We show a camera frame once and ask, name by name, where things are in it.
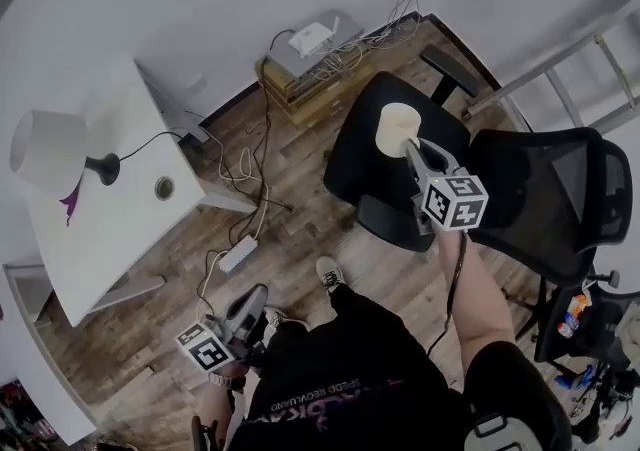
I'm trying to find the cream mug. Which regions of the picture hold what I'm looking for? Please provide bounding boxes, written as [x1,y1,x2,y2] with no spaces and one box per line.
[374,102,421,159]

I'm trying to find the grey flat device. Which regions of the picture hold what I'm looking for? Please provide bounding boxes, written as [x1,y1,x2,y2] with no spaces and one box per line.
[267,9,365,79]

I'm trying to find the cluttered storage shelf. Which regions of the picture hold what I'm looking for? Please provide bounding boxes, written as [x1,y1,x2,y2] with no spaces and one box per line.
[0,378,56,451]

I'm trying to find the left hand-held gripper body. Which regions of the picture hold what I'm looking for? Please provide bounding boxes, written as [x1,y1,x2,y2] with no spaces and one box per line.
[174,314,269,374]

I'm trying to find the round table cable grommet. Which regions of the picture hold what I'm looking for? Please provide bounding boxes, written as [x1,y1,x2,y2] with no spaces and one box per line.
[153,176,176,202]

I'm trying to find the person's black trousers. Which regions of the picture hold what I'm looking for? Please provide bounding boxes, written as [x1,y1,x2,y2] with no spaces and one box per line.
[259,283,416,390]

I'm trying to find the black cluttered office chair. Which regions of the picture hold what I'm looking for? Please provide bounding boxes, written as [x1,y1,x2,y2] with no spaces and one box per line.
[534,268,640,390]

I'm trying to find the white table lamp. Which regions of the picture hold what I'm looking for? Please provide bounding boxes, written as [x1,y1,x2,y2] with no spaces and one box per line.
[9,109,121,194]

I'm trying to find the black harness strap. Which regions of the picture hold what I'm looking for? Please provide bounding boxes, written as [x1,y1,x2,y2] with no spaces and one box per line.
[191,413,221,451]

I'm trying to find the black floor cable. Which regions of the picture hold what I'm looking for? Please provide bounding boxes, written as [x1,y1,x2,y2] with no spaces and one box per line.
[184,83,296,245]

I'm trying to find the person's left forearm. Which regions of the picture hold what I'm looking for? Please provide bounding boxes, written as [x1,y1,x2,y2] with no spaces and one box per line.
[197,373,249,440]

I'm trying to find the person's right white sneaker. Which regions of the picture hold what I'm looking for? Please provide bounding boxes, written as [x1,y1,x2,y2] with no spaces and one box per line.
[315,256,346,295]

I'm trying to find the person's left white sneaker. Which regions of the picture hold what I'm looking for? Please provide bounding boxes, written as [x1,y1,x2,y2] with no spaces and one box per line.
[262,306,304,333]

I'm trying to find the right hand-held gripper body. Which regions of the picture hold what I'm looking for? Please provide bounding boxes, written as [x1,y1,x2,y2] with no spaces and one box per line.
[410,167,490,236]

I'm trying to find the long white floor cable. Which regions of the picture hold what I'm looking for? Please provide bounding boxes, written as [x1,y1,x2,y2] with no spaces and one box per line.
[197,248,226,320]

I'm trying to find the purple cloth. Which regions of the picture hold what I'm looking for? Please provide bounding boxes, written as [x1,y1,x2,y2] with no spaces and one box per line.
[58,178,84,228]

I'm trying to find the person's black shirt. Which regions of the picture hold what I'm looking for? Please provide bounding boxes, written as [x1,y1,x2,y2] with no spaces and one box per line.
[229,328,571,451]

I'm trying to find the black mesh-back office chair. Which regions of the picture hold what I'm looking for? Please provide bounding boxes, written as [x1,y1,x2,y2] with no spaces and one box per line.
[323,44,634,343]

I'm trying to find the beige cloth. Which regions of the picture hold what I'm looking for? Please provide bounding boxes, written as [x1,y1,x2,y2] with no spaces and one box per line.
[614,301,640,355]

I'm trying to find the colourful snack packets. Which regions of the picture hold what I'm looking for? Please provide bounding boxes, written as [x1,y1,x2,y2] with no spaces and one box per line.
[557,294,591,338]

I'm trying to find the bundle of white network cables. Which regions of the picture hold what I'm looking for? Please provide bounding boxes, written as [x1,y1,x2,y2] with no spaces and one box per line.
[319,0,426,80]

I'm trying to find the white power strip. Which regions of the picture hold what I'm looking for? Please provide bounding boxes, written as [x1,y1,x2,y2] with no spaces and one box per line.
[219,234,259,274]

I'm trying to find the person's white sneaker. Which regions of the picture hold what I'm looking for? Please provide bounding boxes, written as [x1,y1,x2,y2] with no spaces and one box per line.
[315,256,346,295]
[262,306,304,333]

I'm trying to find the grey metal frame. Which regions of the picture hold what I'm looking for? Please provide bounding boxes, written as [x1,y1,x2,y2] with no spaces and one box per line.
[467,0,640,140]

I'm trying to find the white router on box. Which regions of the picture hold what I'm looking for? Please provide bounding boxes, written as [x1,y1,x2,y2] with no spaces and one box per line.
[257,46,376,128]

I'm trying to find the grey shoulder harness pad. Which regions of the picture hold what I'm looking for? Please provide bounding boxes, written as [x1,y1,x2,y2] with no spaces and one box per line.
[464,411,539,451]

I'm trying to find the white square table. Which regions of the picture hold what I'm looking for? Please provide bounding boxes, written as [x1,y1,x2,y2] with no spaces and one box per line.
[22,56,256,328]

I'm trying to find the person's right forearm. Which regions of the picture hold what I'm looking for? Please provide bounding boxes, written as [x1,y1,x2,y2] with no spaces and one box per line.
[436,226,516,358]

